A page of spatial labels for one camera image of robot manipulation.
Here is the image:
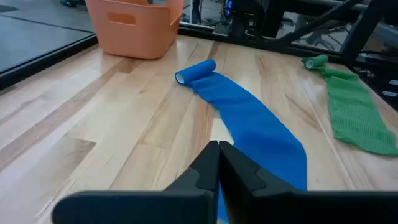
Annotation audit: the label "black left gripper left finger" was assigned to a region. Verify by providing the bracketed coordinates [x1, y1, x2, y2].
[51, 140, 220, 224]

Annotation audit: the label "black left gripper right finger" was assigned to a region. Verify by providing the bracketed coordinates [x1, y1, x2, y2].
[219, 141, 398, 224]

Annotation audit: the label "orange plastic basket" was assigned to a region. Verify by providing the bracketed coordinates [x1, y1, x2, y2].
[84, 0, 185, 60]

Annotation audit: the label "blue elastic bandage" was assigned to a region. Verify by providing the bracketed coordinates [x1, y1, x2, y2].
[174, 58, 308, 223]

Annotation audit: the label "green elastic bandage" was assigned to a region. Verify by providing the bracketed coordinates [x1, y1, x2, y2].
[300, 54, 398, 156]

